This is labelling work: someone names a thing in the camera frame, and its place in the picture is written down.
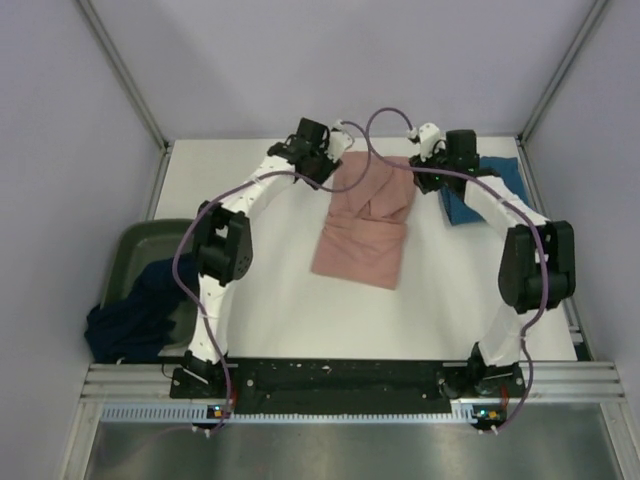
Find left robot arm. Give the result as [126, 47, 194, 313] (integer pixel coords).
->
[184, 118, 353, 397]

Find green plastic bin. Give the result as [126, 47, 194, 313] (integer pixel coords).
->
[100, 219, 196, 357]

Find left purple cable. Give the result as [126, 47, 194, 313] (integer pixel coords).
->
[170, 107, 416, 439]

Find folded teal t shirt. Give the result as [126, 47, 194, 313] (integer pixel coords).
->
[437, 156, 521, 227]

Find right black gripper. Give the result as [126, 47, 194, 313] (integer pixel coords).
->
[407, 143, 453, 196]

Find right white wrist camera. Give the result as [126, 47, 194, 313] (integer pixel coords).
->
[407, 123, 445, 160]

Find purple cable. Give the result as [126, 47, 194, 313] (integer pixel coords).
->
[414, 164, 554, 436]
[170, 107, 416, 439]

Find pink t shirt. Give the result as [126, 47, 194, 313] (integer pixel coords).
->
[311, 151, 416, 290]

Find aluminium frame post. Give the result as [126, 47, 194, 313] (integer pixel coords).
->
[74, 0, 174, 154]
[517, 0, 612, 148]

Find front aluminium rail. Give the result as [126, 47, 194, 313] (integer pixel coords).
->
[81, 362, 626, 403]

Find navy blue t shirt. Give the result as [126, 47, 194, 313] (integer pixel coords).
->
[84, 258, 187, 363]

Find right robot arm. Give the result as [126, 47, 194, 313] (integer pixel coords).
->
[408, 123, 576, 396]

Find slotted grey cable duct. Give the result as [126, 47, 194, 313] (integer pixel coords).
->
[99, 399, 506, 427]

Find right aluminium frame post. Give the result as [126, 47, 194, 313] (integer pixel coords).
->
[517, 0, 612, 148]

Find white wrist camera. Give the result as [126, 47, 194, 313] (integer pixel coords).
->
[407, 123, 445, 160]
[327, 120, 355, 160]

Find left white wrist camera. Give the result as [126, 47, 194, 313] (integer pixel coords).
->
[327, 120, 355, 160]

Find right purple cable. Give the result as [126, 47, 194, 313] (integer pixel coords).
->
[414, 164, 554, 436]

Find left aluminium frame post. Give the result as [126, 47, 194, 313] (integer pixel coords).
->
[74, 0, 174, 154]

